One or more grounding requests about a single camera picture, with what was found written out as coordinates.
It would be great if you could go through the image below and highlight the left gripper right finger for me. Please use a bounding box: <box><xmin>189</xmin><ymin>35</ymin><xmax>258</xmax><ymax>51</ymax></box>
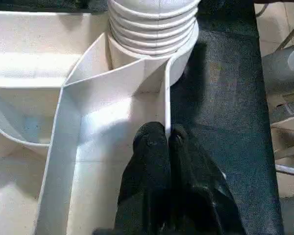
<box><xmin>169</xmin><ymin>123</ymin><xmax>246</xmax><ymax>235</ymax></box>

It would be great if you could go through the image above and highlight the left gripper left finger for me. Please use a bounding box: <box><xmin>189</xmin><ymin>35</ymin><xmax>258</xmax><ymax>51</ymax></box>
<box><xmin>114</xmin><ymin>122</ymin><xmax>173</xmax><ymax>235</ymax></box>

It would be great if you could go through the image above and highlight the white plastic children's table top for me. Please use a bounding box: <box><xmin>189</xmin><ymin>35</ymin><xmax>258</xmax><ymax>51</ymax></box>
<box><xmin>0</xmin><ymin>10</ymin><xmax>199</xmax><ymax>235</ymax></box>

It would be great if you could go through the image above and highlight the white plastic table leg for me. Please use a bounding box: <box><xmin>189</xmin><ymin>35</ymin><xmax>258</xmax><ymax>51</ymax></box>
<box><xmin>107</xmin><ymin>0</ymin><xmax>201</xmax><ymax>55</ymax></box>

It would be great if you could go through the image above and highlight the black work mat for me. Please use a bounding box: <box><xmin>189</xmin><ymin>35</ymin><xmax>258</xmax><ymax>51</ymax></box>
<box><xmin>0</xmin><ymin>0</ymin><xmax>286</xmax><ymax>235</ymax></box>

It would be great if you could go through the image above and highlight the grey metal stand frame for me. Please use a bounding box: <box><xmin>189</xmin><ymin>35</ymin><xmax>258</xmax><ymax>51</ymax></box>
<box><xmin>273</xmin><ymin>142</ymin><xmax>294</xmax><ymax>178</ymax></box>

